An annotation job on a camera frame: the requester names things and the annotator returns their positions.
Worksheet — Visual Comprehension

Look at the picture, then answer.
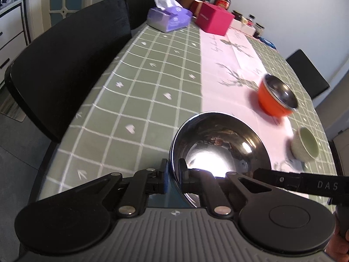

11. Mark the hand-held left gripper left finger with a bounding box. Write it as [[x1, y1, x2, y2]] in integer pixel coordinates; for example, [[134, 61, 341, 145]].
[[68, 158, 169, 216]]

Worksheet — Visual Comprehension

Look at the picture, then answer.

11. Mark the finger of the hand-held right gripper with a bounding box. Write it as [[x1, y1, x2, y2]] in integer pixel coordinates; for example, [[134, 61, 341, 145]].
[[253, 168, 302, 190]]

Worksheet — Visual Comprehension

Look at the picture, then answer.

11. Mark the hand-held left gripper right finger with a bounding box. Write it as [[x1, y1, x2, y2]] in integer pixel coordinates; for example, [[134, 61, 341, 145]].
[[178, 158, 281, 220]]

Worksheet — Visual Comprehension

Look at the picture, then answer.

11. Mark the green ceramic bowl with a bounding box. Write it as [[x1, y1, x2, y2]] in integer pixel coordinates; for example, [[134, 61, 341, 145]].
[[290, 127, 320, 162]]

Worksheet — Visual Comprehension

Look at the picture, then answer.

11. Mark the blue steel bowl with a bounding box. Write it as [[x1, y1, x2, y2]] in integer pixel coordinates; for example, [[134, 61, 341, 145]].
[[147, 111, 272, 208]]

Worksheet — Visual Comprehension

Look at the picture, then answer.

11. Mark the orange steel bowl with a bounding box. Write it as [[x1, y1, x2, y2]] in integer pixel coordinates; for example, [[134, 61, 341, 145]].
[[258, 74, 299, 118]]

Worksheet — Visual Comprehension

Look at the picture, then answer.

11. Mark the person's right hand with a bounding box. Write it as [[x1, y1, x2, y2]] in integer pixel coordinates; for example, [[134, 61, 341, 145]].
[[326, 221, 349, 262]]

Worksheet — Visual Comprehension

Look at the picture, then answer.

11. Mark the green checked tablecloth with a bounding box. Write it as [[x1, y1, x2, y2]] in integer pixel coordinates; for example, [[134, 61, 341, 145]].
[[37, 19, 342, 214]]

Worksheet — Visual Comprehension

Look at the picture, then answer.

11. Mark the black chair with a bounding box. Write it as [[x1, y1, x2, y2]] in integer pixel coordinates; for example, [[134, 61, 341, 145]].
[[286, 49, 330, 100], [5, 0, 133, 144], [120, 0, 161, 31]]

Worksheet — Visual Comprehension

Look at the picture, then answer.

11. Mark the white table runner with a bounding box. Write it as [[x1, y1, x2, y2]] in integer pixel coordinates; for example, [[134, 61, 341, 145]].
[[198, 27, 304, 171]]

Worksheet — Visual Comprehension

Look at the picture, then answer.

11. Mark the blue packet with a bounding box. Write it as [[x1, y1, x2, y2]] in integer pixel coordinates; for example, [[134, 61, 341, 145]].
[[259, 37, 279, 50]]

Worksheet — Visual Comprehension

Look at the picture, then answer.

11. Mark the tall dark glass jar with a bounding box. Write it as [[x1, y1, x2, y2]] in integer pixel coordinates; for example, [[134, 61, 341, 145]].
[[253, 22, 265, 39]]

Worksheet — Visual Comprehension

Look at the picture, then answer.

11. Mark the white box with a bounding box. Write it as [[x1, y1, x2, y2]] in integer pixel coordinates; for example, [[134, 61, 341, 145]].
[[230, 19, 261, 35]]

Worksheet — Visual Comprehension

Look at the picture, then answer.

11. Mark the purple tissue box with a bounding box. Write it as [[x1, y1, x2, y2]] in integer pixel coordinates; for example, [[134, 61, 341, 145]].
[[147, 0, 193, 33]]

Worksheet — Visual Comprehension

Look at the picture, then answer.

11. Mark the pink box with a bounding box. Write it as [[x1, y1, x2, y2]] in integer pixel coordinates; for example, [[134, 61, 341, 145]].
[[195, 1, 235, 37]]

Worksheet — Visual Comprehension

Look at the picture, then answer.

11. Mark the striped floor mat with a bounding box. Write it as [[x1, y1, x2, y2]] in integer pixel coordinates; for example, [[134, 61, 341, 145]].
[[0, 87, 27, 122]]

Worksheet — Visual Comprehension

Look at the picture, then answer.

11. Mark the glass panel door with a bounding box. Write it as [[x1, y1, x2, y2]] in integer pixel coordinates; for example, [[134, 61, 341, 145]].
[[26, 0, 94, 39]]

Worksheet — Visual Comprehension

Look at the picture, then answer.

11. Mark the white drawer cabinet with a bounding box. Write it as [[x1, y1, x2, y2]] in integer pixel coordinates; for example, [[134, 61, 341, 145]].
[[0, 0, 29, 88]]

